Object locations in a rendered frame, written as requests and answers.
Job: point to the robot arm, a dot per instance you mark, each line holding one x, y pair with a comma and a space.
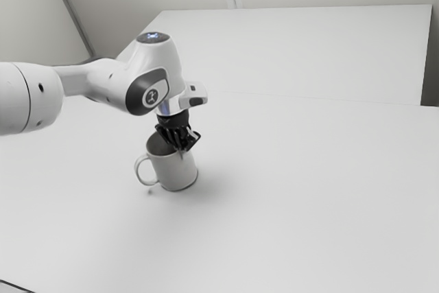
103, 77

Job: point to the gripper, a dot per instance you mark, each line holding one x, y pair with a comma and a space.
175, 127

